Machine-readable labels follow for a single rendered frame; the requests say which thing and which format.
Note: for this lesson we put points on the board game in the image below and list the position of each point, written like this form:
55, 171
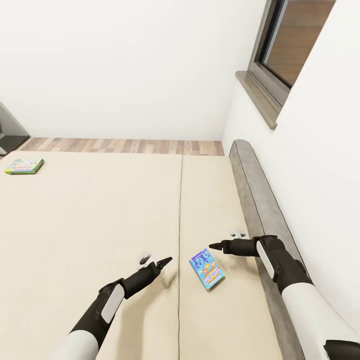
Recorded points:
206, 268
25, 166

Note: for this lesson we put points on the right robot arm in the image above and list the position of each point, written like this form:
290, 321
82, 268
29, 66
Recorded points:
323, 334

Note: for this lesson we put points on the fixed window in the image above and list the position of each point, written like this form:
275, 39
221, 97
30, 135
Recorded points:
287, 33

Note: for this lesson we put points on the bed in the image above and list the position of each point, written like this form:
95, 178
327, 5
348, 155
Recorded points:
81, 221

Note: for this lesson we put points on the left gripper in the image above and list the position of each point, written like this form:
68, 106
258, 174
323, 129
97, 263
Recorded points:
147, 275

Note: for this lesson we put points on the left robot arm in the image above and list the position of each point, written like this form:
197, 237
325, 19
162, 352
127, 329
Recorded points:
86, 338

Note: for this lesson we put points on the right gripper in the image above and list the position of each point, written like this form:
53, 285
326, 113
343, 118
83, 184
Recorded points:
233, 247

